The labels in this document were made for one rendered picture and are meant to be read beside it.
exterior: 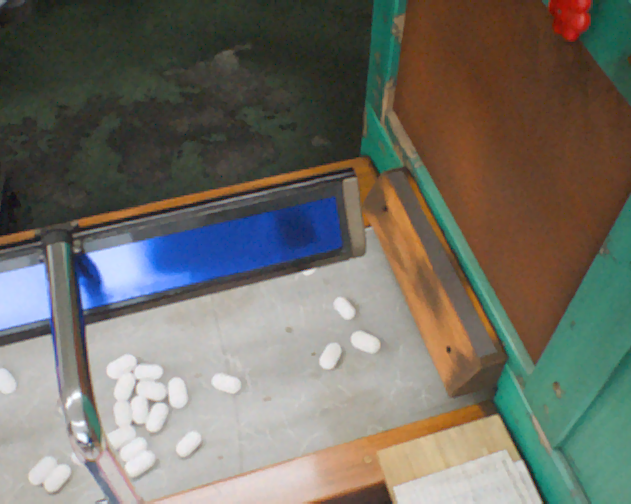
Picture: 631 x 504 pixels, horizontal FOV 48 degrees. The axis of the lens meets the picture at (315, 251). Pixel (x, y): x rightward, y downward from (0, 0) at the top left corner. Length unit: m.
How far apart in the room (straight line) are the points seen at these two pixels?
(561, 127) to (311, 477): 0.45
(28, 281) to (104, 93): 1.88
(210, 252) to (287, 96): 1.79
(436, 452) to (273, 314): 0.28
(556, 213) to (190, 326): 0.49
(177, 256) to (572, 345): 0.35
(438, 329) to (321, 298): 0.19
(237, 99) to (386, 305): 1.49
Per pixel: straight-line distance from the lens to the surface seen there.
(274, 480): 0.82
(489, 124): 0.75
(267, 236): 0.58
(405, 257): 0.89
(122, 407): 0.88
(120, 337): 0.95
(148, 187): 2.11
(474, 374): 0.80
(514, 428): 0.86
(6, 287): 0.59
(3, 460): 0.92
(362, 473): 0.82
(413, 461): 0.82
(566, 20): 0.55
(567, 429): 0.74
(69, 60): 2.60
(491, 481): 0.83
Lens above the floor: 1.54
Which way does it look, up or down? 53 degrees down
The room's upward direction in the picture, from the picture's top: 1 degrees clockwise
